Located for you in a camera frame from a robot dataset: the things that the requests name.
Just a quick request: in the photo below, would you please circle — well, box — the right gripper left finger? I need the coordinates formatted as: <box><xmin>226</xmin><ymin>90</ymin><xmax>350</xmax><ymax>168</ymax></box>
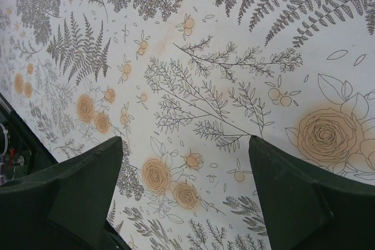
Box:
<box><xmin>1</xmin><ymin>136</ymin><xmax>129</xmax><ymax>249</ymax></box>

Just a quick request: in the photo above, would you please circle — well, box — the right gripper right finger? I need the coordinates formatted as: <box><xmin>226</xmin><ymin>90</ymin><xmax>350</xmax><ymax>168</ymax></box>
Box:
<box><xmin>248</xmin><ymin>136</ymin><xmax>374</xmax><ymax>249</ymax></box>

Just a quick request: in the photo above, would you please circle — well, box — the floral table mat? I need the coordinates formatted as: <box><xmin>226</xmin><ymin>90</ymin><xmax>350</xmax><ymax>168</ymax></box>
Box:
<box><xmin>1</xmin><ymin>0</ymin><xmax>374</xmax><ymax>249</ymax></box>

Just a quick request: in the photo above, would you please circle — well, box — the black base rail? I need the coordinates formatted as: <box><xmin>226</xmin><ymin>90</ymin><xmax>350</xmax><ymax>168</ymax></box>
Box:
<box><xmin>1</xmin><ymin>95</ymin><xmax>58</xmax><ymax>185</ymax></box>

